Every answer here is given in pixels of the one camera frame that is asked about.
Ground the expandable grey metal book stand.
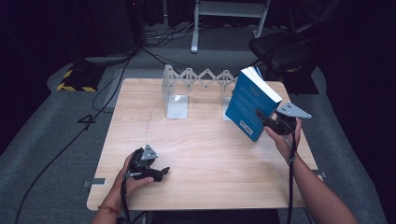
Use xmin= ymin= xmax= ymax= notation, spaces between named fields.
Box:
xmin=161 ymin=63 xmax=247 ymax=121

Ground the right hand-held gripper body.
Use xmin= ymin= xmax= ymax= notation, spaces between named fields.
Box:
xmin=263 ymin=101 xmax=313 ymax=136

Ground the person's left hand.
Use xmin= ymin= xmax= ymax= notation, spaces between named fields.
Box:
xmin=106 ymin=152 xmax=155 ymax=210

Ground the bundle of floor cables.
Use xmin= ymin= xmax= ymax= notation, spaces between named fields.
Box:
xmin=144 ymin=21 xmax=200 ymax=49

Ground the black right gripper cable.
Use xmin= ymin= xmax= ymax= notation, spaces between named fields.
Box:
xmin=286 ymin=130 xmax=299 ymax=224

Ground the blue book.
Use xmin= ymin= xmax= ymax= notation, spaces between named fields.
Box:
xmin=224 ymin=65 xmax=284 ymax=143

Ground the long black floor cable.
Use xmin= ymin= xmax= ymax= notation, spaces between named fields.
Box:
xmin=13 ymin=55 xmax=135 ymax=224

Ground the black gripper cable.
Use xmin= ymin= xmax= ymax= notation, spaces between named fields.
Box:
xmin=286 ymin=130 xmax=299 ymax=224
xmin=120 ymin=171 xmax=143 ymax=224

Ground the person's right hand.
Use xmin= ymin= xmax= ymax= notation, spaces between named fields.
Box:
xmin=264 ymin=117 xmax=303 ymax=165

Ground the black yellow striped base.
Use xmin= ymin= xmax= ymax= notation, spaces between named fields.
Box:
xmin=56 ymin=63 xmax=106 ymax=92

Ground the black chair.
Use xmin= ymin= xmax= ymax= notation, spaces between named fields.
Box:
xmin=247 ymin=21 xmax=321 ymax=82

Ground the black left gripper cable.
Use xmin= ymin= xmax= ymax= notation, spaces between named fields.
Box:
xmin=120 ymin=171 xmax=143 ymax=224

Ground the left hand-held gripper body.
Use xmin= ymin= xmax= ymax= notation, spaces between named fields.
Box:
xmin=128 ymin=144 xmax=160 ymax=180

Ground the white metal stand frame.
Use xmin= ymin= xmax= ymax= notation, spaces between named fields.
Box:
xmin=190 ymin=0 xmax=272 ymax=54

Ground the orange bead bracelet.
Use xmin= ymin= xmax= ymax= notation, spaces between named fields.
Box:
xmin=97 ymin=203 xmax=120 ymax=216

